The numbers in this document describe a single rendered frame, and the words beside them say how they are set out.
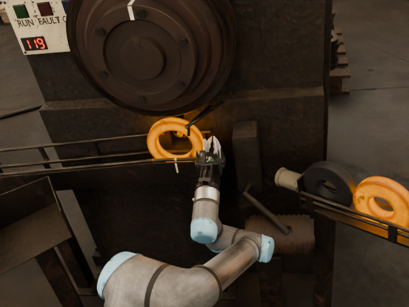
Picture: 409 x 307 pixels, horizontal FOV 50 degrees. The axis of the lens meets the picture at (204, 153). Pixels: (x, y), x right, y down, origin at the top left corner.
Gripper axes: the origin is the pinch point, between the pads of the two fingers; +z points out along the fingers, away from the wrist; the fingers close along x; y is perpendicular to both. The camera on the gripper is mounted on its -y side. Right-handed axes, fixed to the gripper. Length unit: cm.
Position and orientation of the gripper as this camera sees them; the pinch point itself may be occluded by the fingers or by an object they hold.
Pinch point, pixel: (213, 141)
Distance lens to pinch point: 143.8
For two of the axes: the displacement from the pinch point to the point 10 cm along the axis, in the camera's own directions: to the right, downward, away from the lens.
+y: -1.7, -5.6, -8.1
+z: 0.8, -8.2, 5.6
